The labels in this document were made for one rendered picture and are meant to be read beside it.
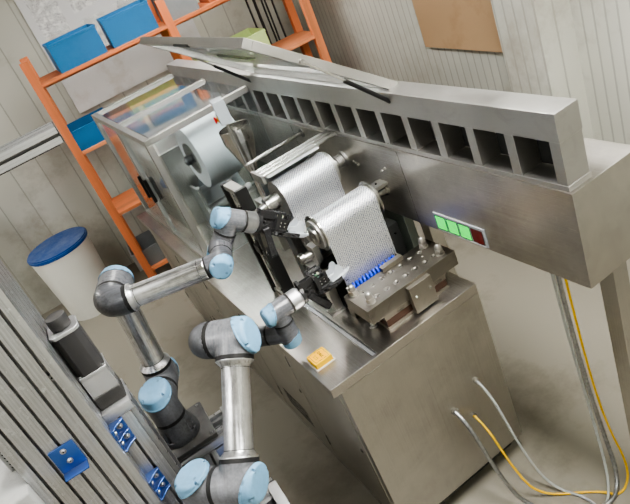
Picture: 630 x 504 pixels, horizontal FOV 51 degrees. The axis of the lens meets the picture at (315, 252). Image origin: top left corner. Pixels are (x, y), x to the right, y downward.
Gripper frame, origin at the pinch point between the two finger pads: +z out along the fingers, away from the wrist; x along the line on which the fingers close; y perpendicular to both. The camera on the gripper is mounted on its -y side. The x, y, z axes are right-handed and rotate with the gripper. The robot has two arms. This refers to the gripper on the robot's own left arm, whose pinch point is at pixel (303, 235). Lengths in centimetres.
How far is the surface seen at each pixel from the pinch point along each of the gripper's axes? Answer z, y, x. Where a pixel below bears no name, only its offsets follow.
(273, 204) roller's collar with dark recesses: -4.2, 6.5, 20.2
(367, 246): 22.7, 0.7, -8.0
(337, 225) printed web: 7.9, 6.7, -7.7
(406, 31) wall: 153, 116, 186
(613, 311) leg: 64, 5, -82
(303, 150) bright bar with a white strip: 4.6, 28.6, 22.6
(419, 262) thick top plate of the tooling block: 37.1, 0.1, -21.4
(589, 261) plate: 32, 21, -92
